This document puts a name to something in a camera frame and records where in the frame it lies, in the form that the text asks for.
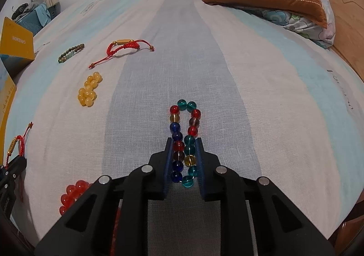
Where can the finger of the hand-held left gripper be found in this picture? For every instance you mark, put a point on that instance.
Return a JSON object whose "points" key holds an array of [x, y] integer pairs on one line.
{"points": [[15, 166]]}

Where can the teal bag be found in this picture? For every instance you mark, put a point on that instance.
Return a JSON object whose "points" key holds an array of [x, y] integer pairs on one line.
{"points": [[34, 18]]}

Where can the yellow cardboard box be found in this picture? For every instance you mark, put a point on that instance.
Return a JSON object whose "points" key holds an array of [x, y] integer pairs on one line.
{"points": [[15, 41]]}

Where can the floral white pillow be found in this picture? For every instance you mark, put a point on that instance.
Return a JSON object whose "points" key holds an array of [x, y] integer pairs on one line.
{"points": [[301, 24]]}

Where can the striped bed sheet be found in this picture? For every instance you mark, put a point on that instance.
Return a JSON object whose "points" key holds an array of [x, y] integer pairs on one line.
{"points": [[256, 102]]}

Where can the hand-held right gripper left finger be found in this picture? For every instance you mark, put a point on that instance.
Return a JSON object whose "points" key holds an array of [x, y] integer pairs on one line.
{"points": [[169, 159]]}

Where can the wooden headboard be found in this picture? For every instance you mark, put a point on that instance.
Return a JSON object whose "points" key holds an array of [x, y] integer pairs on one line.
{"points": [[347, 16]]}

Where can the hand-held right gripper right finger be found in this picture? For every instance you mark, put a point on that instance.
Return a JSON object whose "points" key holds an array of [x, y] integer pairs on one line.
{"points": [[198, 159]]}

